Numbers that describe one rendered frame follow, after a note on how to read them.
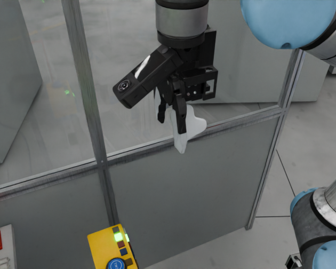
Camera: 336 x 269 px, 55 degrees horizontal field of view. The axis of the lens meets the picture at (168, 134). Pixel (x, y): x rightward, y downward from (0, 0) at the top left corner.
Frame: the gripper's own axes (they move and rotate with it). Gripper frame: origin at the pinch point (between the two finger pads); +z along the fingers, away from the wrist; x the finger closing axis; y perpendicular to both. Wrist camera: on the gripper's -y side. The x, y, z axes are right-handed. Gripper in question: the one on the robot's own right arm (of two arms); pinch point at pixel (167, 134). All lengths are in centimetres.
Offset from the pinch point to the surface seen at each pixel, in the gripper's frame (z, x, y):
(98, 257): 40.8, 4.6, -18.1
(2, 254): 62, 30, -47
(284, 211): 148, 47, 109
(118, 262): 39.8, 0.7, -13.7
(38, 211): 64, 45, -35
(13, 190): 49, 45, -39
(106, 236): 40.8, 9.8, -14.3
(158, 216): 97, 46, 15
